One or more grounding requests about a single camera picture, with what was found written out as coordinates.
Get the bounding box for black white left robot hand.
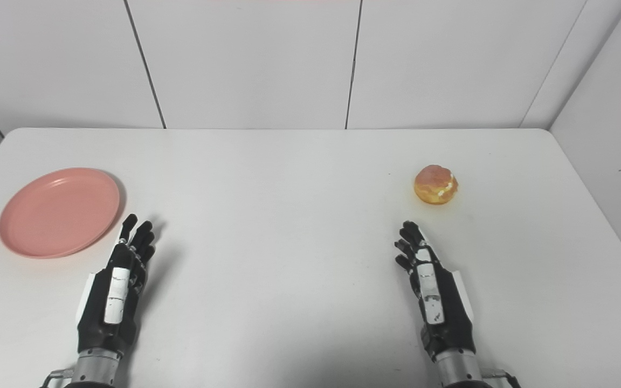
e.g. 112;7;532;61
76;214;156;354

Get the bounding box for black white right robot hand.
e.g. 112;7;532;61
395;220;477;358

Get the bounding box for pink round plate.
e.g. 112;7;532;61
0;168;121;259

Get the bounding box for cream puff pastry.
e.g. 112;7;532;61
413;164;459;205

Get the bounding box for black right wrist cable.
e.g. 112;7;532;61
480;368;521;388

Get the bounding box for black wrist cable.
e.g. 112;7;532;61
480;368;521;388
40;369;75;388

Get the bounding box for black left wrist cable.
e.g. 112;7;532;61
40;369;75;388

